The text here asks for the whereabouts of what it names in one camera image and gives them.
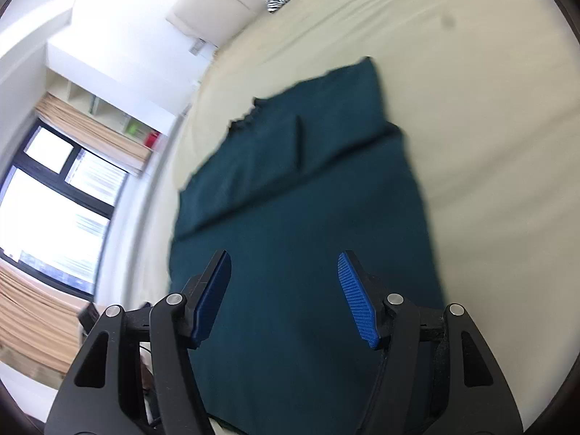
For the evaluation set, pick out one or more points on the dark teal garment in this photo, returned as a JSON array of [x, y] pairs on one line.
[[299, 217]]

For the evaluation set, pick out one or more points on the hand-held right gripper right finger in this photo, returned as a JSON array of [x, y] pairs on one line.
[[356, 299]]

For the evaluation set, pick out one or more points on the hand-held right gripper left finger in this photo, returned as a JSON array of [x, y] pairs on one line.
[[212, 301]]

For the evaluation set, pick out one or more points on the cream headboard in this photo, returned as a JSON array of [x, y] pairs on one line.
[[226, 4]]

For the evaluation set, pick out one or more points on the cream bed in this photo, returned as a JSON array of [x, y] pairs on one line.
[[475, 145]]

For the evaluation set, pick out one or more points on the red box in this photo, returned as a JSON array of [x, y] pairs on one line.
[[151, 139]]

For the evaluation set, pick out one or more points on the beige curtain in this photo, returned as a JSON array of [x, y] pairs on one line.
[[97, 133]]

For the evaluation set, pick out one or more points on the green box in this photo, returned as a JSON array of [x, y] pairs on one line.
[[133, 127]]

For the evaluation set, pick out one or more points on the white wall shelf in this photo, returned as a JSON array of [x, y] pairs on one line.
[[104, 108]]

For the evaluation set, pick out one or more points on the window with black frame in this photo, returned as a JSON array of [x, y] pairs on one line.
[[59, 208]]

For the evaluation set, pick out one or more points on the wall switch panel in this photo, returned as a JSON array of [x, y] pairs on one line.
[[197, 47]]

